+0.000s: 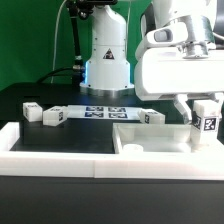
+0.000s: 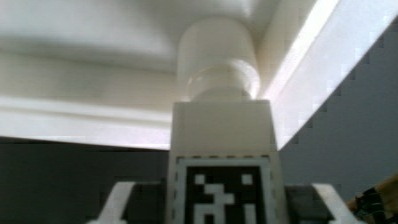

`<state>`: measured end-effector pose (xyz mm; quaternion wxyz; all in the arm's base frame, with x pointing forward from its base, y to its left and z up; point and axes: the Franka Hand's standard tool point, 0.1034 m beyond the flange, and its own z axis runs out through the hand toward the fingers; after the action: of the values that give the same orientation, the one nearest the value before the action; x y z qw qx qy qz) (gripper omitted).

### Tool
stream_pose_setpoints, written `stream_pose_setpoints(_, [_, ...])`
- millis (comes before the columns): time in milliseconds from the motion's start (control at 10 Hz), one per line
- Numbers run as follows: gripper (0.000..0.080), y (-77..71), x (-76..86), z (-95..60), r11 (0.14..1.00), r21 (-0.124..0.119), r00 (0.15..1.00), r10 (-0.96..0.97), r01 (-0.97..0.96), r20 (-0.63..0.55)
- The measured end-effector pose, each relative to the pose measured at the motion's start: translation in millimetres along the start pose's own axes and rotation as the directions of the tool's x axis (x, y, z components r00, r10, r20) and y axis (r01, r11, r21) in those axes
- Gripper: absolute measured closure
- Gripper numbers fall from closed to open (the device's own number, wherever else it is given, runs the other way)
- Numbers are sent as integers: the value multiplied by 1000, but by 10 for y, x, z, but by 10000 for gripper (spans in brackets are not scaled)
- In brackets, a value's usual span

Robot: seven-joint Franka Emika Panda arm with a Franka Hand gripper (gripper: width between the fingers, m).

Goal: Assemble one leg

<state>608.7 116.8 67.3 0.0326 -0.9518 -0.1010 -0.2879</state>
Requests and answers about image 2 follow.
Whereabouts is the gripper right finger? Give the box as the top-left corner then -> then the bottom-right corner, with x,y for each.
313,183 -> 366,224

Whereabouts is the white square tabletop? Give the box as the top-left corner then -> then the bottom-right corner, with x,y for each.
0,0 -> 398,149

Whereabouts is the white leg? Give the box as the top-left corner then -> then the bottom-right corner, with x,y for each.
165,17 -> 290,224

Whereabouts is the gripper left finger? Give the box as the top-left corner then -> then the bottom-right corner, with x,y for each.
85,182 -> 137,224

